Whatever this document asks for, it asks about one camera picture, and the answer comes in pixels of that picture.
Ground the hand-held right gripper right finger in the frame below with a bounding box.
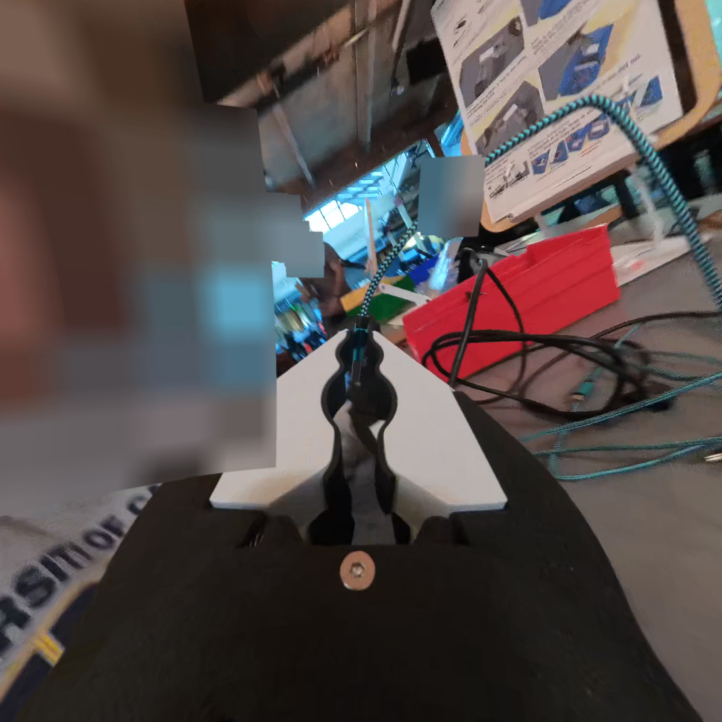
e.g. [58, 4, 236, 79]
[367, 332, 510, 545]

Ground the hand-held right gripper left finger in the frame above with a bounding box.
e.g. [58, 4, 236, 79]
[210, 330, 355, 545]

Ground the teal braided usb cable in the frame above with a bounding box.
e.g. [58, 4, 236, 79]
[347, 95, 722, 396]

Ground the green plastic bin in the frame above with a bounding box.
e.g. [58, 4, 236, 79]
[361, 281, 431, 325]

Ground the large red plastic bin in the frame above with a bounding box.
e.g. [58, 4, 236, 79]
[402, 224, 622, 385]

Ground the white paper sheet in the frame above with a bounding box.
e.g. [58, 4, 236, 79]
[612, 240, 697, 288]

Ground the white printed shirt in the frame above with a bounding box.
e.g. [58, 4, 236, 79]
[0, 484, 164, 722]

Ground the thin black cable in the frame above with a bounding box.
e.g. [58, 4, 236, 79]
[422, 256, 678, 421]

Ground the thin teal cable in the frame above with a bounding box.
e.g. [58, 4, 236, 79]
[533, 434, 722, 483]
[522, 369, 722, 452]

